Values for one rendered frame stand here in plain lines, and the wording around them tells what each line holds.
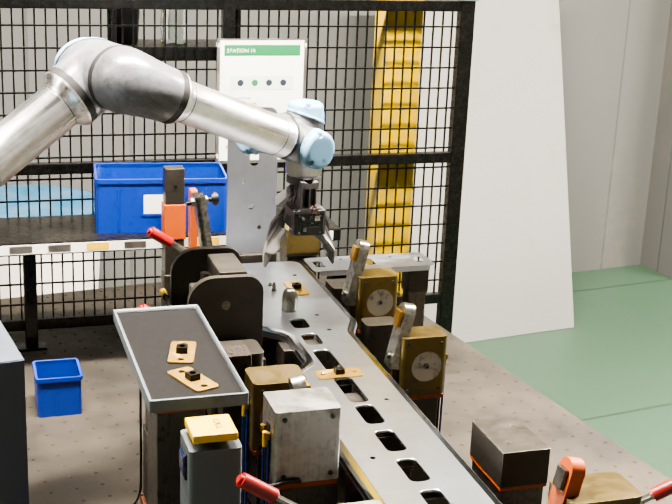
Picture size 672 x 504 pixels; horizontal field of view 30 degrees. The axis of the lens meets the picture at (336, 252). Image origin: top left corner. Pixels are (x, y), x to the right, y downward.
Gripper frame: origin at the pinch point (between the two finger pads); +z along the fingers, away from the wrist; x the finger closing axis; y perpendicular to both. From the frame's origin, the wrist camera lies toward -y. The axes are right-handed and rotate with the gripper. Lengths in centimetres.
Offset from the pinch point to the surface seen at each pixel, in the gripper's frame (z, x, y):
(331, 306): 5.4, 4.0, 12.0
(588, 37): -10, 216, -279
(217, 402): -10, -36, 88
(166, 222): -2.3, -23.1, -28.4
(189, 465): -6, -42, 99
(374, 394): 5, -2, 56
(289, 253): 4.9, 4.7, -23.5
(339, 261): 5.3, 14.7, -16.8
